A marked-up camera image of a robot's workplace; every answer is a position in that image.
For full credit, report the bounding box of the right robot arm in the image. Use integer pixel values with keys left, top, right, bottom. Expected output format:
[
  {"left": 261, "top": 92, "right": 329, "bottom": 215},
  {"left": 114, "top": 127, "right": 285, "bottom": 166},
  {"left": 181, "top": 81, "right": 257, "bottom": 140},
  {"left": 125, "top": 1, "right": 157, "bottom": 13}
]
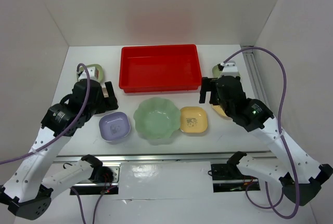
[{"left": 199, "top": 75, "right": 332, "bottom": 206}]

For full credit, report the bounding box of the yellow square plate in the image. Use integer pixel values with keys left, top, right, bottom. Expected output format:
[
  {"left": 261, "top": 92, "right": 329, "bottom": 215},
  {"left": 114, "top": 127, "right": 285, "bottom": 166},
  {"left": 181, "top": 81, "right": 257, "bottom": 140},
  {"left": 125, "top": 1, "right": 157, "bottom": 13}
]
[
  {"left": 211, "top": 105, "right": 230, "bottom": 119},
  {"left": 180, "top": 107, "right": 208, "bottom": 135}
]

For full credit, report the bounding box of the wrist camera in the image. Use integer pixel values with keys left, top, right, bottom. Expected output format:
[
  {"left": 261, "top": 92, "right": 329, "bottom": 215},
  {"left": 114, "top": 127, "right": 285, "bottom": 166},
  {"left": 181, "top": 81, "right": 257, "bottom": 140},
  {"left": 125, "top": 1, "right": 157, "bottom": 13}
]
[
  {"left": 76, "top": 67, "right": 103, "bottom": 83},
  {"left": 218, "top": 61, "right": 240, "bottom": 78}
]

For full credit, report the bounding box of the green square plate right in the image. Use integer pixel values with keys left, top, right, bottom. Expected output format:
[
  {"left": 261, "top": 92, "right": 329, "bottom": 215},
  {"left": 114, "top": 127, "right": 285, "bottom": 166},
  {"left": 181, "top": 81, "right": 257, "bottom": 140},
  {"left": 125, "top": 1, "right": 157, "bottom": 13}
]
[{"left": 212, "top": 64, "right": 223, "bottom": 78}]

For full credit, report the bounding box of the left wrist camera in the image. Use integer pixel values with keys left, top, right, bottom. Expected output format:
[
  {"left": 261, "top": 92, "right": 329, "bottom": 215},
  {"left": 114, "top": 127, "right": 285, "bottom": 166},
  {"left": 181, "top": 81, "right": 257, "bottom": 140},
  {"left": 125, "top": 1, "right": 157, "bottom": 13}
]
[{"left": 76, "top": 67, "right": 103, "bottom": 83}]

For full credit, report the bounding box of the aluminium rail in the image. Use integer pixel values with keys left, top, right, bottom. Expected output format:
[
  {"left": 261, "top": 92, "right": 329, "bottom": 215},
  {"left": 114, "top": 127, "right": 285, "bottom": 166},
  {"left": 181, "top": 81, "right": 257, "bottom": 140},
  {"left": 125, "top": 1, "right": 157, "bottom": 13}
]
[
  {"left": 54, "top": 152, "right": 276, "bottom": 163},
  {"left": 242, "top": 49, "right": 268, "bottom": 105}
]

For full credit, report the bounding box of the red plastic bin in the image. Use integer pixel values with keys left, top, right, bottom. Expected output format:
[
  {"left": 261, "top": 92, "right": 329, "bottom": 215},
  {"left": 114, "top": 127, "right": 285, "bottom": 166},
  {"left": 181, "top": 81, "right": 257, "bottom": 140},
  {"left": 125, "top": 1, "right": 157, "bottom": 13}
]
[{"left": 119, "top": 44, "right": 202, "bottom": 93}]

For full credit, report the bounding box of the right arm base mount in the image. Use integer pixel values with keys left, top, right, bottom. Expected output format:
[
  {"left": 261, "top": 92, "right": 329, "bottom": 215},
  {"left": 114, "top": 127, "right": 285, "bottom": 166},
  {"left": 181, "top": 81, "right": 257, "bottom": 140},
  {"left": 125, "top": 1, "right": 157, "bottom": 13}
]
[{"left": 208, "top": 164, "right": 260, "bottom": 193}]

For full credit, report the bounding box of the green square plate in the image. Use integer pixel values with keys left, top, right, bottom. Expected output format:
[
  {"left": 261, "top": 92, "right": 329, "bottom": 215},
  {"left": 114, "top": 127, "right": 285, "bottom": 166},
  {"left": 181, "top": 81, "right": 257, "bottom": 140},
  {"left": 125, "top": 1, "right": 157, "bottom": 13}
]
[
  {"left": 86, "top": 64, "right": 104, "bottom": 83},
  {"left": 212, "top": 64, "right": 223, "bottom": 78}
]

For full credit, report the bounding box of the green scalloped bowl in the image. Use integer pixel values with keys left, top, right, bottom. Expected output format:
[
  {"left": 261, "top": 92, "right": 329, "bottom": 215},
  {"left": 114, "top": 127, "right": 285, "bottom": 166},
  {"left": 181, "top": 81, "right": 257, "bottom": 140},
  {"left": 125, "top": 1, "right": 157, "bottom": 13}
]
[{"left": 133, "top": 97, "right": 181, "bottom": 146}]

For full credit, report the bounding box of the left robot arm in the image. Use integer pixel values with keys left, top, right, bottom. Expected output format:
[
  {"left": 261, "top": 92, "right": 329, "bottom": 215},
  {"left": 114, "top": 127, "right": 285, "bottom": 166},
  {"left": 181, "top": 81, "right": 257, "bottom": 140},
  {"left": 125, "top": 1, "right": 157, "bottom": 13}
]
[{"left": 1, "top": 79, "right": 118, "bottom": 220}]

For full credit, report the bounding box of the right aluminium rail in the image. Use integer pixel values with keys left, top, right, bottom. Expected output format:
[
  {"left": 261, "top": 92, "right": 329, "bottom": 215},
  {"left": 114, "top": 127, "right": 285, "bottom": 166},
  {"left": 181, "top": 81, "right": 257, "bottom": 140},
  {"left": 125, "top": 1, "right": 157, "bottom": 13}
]
[{"left": 242, "top": 49, "right": 268, "bottom": 105}]

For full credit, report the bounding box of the purple square plate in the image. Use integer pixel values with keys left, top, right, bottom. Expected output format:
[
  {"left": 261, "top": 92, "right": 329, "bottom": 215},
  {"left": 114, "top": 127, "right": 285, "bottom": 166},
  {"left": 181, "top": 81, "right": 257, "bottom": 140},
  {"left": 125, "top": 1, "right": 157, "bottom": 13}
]
[{"left": 99, "top": 112, "right": 131, "bottom": 143}]

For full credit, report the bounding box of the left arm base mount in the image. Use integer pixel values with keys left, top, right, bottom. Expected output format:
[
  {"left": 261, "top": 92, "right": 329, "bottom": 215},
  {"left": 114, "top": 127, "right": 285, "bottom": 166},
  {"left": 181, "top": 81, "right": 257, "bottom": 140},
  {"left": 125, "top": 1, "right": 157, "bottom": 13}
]
[{"left": 73, "top": 163, "right": 120, "bottom": 195}]

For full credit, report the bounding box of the front aluminium rail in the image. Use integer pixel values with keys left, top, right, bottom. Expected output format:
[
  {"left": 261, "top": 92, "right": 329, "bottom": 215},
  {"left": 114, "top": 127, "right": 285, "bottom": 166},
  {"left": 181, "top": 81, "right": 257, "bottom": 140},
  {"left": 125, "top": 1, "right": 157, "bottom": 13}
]
[{"left": 54, "top": 152, "right": 276, "bottom": 163}]

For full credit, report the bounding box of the green square plate left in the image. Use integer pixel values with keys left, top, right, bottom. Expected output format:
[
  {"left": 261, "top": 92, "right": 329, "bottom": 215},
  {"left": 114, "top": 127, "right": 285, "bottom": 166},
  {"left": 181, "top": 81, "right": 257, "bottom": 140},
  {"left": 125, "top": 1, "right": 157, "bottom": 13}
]
[{"left": 86, "top": 64, "right": 104, "bottom": 83}]

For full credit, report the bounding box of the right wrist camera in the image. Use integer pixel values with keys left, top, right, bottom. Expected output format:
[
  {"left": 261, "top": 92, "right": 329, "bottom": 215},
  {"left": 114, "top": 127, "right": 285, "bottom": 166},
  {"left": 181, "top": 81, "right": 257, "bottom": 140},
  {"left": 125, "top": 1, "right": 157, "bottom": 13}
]
[{"left": 218, "top": 61, "right": 240, "bottom": 78}]

